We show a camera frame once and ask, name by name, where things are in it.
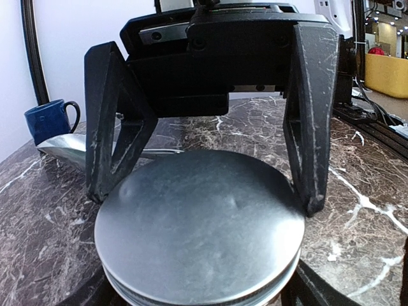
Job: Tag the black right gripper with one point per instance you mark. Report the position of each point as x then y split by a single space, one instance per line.
189 61

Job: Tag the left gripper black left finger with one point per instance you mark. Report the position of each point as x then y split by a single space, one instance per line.
96 291

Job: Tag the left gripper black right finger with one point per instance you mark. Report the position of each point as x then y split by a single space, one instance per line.
306 287

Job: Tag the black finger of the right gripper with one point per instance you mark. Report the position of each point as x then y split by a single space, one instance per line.
309 106
119 120

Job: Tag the silver metal scoop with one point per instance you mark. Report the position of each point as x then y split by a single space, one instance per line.
71 149

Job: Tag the white round lid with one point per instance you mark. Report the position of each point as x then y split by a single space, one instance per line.
205 227

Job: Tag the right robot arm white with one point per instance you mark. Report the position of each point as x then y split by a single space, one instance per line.
331 11

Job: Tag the dark blue mug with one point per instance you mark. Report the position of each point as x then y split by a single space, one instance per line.
50 120

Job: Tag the yellow bin in background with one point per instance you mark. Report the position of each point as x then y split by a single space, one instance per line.
387 75

